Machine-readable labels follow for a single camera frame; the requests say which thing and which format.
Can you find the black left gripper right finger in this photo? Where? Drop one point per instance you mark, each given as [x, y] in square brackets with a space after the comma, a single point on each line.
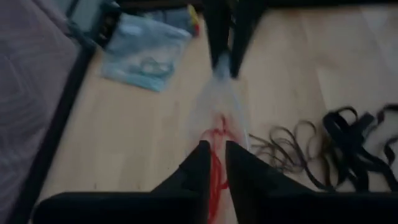
[295, 208]

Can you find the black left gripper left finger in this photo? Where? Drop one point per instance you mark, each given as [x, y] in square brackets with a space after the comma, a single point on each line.
[155, 208]

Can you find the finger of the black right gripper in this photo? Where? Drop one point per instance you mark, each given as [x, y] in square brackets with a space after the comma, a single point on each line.
[245, 25]
[219, 28]

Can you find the clear plastic bag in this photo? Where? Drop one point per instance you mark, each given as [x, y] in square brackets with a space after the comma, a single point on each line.
[140, 40]
[217, 93]

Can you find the red rubber bands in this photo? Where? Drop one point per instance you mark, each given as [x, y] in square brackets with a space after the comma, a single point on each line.
[217, 174]

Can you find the brown rubber bands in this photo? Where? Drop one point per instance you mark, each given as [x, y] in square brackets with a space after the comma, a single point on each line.
[290, 155]

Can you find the black rubber bands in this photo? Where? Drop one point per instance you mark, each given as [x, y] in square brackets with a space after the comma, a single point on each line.
[345, 137]

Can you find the pink chevron cloth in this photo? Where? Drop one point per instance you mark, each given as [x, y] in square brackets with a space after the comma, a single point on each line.
[28, 93]

